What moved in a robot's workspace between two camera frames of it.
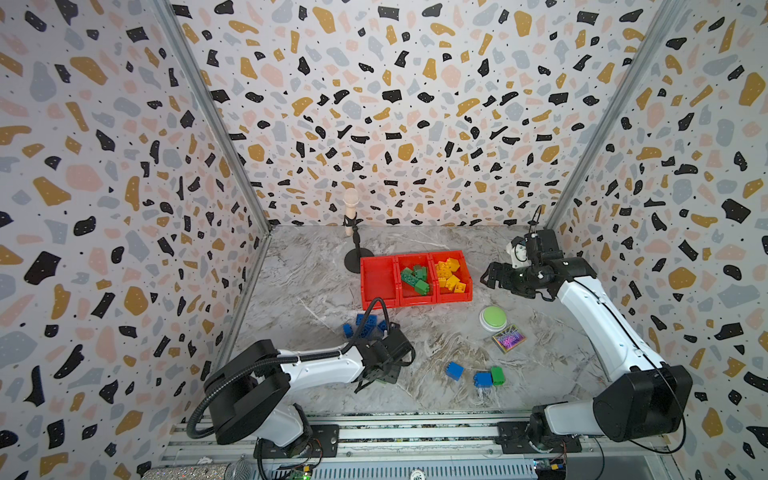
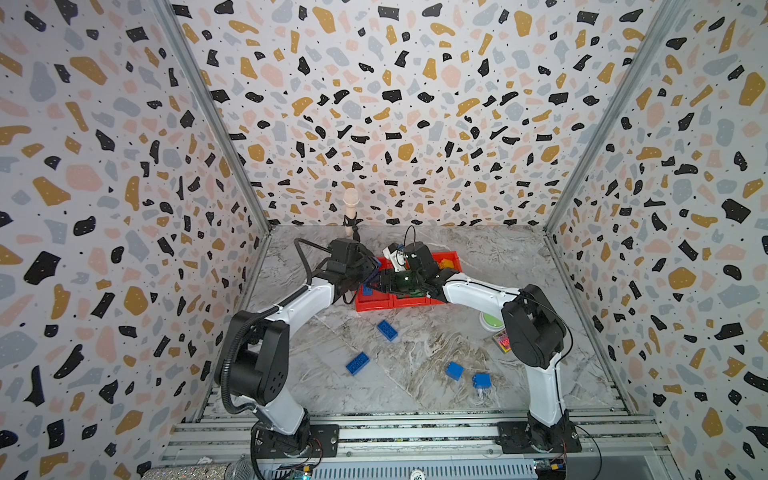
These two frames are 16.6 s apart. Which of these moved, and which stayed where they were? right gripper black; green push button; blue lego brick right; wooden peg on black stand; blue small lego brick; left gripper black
Moved: right gripper black; left gripper black
Stayed: green push button; blue lego brick right; wooden peg on black stand; blue small lego brick
